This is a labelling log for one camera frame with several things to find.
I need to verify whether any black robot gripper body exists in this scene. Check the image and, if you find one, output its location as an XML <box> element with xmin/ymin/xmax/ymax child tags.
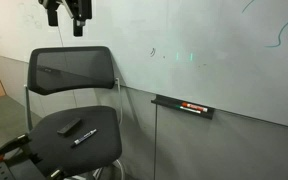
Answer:
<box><xmin>38</xmin><ymin>0</ymin><xmax>92</xmax><ymax>20</ymax></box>

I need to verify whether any black whiteboard eraser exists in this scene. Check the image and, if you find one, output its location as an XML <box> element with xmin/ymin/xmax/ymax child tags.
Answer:
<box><xmin>57</xmin><ymin>118</ymin><xmax>81</xmax><ymax>136</ymax></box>

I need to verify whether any green whiteboard marker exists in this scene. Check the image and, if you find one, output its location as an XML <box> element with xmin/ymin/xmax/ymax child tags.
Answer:
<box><xmin>175</xmin><ymin>105</ymin><xmax>201</xmax><ymax>114</ymax></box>

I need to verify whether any red whiteboard marker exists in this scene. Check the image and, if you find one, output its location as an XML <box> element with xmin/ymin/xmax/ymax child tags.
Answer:
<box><xmin>181</xmin><ymin>102</ymin><xmax>208</xmax><ymax>112</ymax></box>

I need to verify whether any black and white marker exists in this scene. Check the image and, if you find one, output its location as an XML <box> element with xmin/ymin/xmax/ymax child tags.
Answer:
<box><xmin>70</xmin><ymin>129</ymin><xmax>97</xmax><ymax>148</ymax></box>

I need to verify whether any black mesh office chair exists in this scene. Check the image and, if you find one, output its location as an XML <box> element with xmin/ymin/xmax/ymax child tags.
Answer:
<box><xmin>27</xmin><ymin>46</ymin><xmax>122</xmax><ymax>180</ymax></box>

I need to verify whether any black marker tray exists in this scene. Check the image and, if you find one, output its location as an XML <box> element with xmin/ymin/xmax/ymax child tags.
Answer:
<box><xmin>152</xmin><ymin>95</ymin><xmax>215</xmax><ymax>120</ymax></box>

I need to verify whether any black clamp with orange handle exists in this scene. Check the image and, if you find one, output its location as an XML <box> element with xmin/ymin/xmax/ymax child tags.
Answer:
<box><xmin>0</xmin><ymin>133</ymin><xmax>65</xmax><ymax>180</ymax></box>

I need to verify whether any wall whiteboard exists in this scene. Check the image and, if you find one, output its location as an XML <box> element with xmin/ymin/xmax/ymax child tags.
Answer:
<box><xmin>0</xmin><ymin>0</ymin><xmax>288</xmax><ymax>126</ymax></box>

